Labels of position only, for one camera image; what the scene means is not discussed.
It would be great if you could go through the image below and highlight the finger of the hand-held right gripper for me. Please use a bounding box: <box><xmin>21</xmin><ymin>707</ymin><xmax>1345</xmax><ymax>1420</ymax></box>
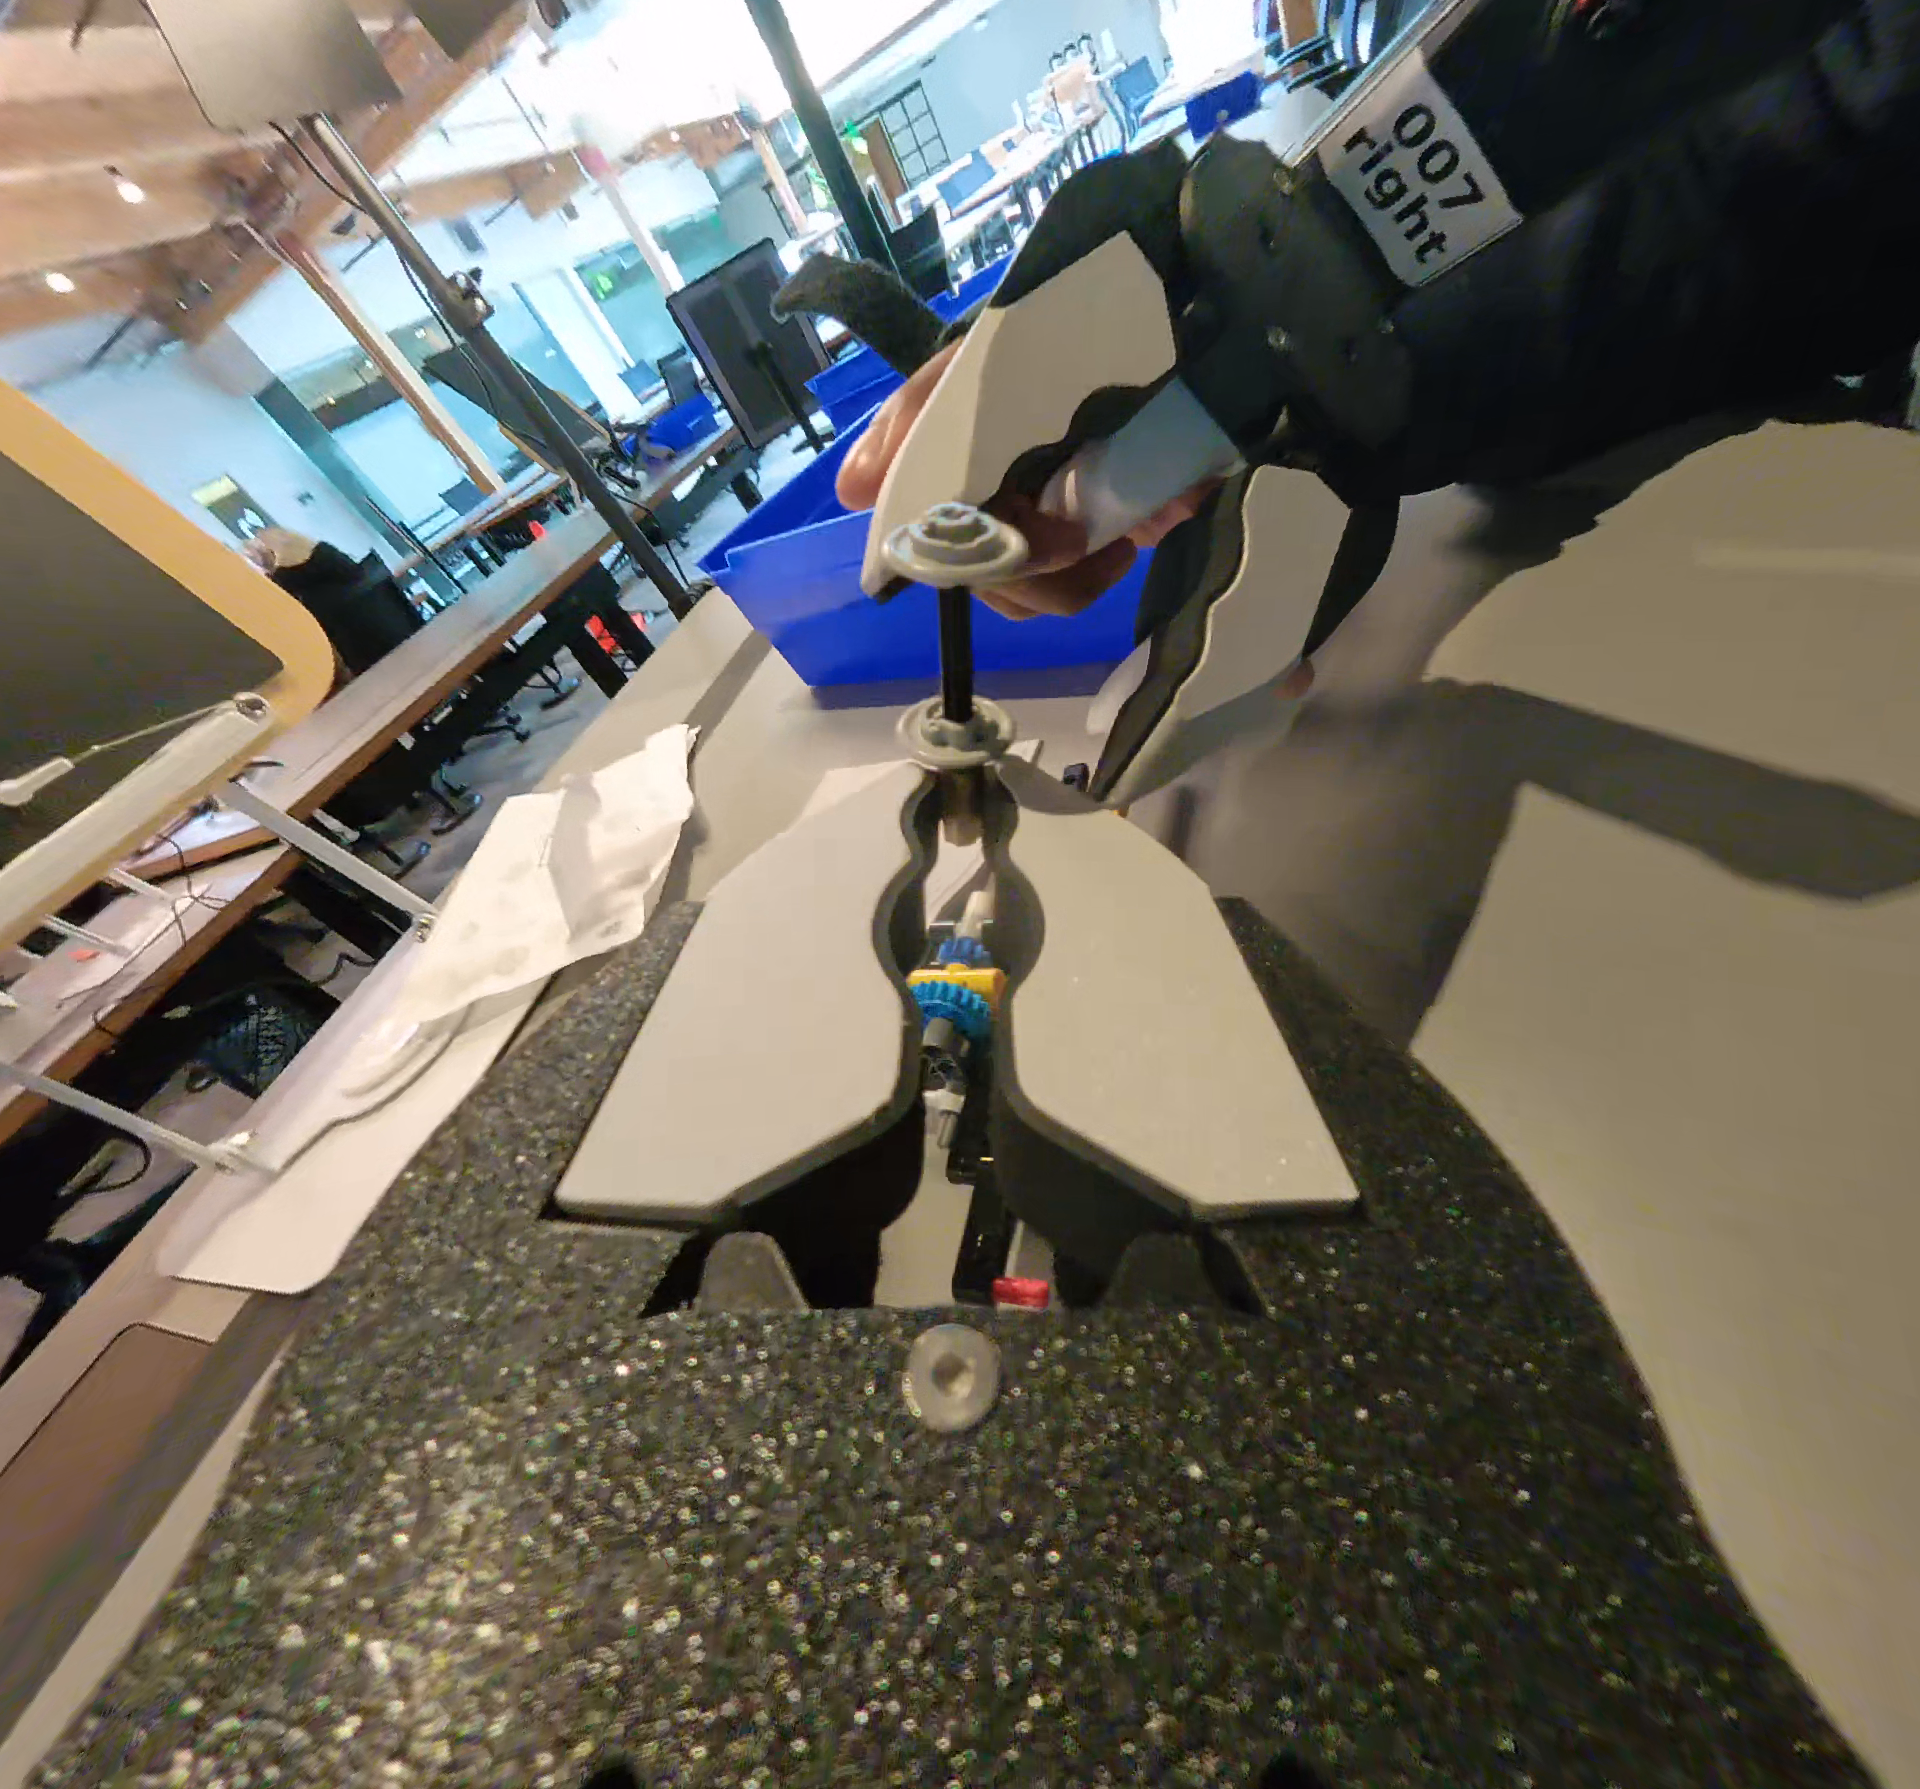
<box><xmin>860</xmin><ymin>232</ymin><xmax>1183</xmax><ymax>605</ymax></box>
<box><xmin>1088</xmin><ymin>465</ymin><xmax>1315</xmax><ymax>808</ymax></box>

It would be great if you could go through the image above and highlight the blue plastic bin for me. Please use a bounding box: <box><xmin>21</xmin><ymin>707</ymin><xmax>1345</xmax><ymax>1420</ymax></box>
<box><xmin>697</xmin><ymin>393</ymin><xmax>1159</xmax><ymax>691</ymax></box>

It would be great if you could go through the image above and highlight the person's right hand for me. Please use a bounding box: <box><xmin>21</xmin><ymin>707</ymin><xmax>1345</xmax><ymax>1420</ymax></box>
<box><xmin>834</xmin><ymin>345</ymin><xmax>1220</xmax><ymax>620</ymax></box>

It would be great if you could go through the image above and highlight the white panel bracket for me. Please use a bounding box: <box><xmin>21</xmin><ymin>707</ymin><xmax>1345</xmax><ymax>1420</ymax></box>
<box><xmin>0</xmin><ymin>691</ymin><xmax>279</xmax><ymax>944</ymax></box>

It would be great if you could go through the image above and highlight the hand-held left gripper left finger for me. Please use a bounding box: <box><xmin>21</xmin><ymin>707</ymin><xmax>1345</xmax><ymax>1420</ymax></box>
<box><xmin>552</xmin><ymin>759</ymin><xmax>936</xmax><ymax>1214</ymax></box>

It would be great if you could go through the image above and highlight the black computer monitor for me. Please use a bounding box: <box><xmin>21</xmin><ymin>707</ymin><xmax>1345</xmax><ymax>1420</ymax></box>
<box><xmin>663</xmin><ymin>239</ymin><xmax>837</xmax><ymax>453</ymax></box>

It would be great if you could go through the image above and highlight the partly built lego model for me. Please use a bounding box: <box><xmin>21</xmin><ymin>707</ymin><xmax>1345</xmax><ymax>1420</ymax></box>
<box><xmin>905</xmin><ymin>878</ymin><xmax>1054</xmax><ymax>1315</ymax></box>

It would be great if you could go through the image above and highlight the black panel with wooden rim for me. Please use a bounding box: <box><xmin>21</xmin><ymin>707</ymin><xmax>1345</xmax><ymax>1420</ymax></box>
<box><xmin>0</xmin><ymin>378</ymin><xmax>337</xmax><ymax>949</ymax></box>

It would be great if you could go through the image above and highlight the grey lego pulley wheel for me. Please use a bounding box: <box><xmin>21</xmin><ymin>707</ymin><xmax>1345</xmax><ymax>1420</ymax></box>
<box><xmin>895</xmin><ymin>700</ymin><xmax>1009</xmax><ymax>771</ymax></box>
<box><xmin>880</xmin><ymin>502</ymin><xmax>1030</xmax><ymax>583</ymax></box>

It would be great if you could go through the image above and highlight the softbox studio light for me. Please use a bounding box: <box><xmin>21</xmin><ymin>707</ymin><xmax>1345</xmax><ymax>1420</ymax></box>
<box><xmin>60</xmin><ymin>0</ymin><xmax>661</xmax><ymax>134</ymax></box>

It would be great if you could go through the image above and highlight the grey light stand pole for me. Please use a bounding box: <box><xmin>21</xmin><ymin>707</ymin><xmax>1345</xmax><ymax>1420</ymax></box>
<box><xmin>302</xmin><ymin>115</ymin><xmax>698</xmax><ymax>616</ymax></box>

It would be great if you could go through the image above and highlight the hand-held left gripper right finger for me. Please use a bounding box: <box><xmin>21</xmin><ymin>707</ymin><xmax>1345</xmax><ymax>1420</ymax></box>
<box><xmin>987</xmin><ymin>759</ymin><xmax>1362</xmax><ymax>1218</ymax></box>

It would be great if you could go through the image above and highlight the white crumpled paper bag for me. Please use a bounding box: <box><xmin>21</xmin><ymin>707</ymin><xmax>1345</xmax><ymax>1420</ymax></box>
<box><xmin>177</xmin><ymin>724</ymin><xmax>702</xmax><ymax>1292</ymax></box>

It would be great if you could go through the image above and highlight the dark slanted pole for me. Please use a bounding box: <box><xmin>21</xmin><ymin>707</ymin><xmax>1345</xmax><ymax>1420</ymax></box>
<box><xmin>687</xmin><ymin>0</ymin><xmax>903</xmax><ymax>271</ymax></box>

